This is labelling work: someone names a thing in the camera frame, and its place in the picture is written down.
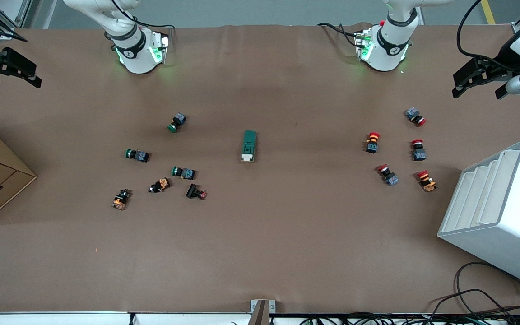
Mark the green load switch white handle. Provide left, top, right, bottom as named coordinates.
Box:
left=241, top=130, right=258, bottom=163

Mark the red emergency stop blue block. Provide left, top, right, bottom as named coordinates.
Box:
left=405, top=107, right=427, bottom=127
left=376, top=164, right=399, bottom=186
left=411, top=139, right=427, bottom=162

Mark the red emergency stop orange block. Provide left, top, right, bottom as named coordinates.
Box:
left=416, top=170, right=438, bottom=193
left=365, top=132, right=381, bottom=154

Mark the white stepped sorting rack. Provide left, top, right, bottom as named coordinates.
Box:
left=437, top=139, right=520, bottom=291

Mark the black square push button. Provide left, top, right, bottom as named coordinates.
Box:
left=186, top=183, right=208, bottom=200

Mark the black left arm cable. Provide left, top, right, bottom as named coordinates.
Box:
left=457, top=0, right=520, bottom=73

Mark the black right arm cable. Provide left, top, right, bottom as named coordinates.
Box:
left=110, top=0, right=176, bottom=31

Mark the black arm base cable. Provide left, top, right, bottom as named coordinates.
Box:
left=316, top=22, right=363, bottom=40

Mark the black selector switch orange block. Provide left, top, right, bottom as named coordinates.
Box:
left=111, top=189, right=132, bottom=211
left=148, top=177, right=171, bottom=194

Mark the black looped cable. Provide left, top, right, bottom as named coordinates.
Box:
left=427, top=262, right=520, bottom=316

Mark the white table edge rail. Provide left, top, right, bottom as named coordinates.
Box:
left=0, top=311, right=251, bottom=325

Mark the black cable bundle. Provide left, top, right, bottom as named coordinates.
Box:
left=287, top=309, right=520, bottom=325

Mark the small metal bracket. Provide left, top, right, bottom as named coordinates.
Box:
left=250, top=299, right=276, bottom=325

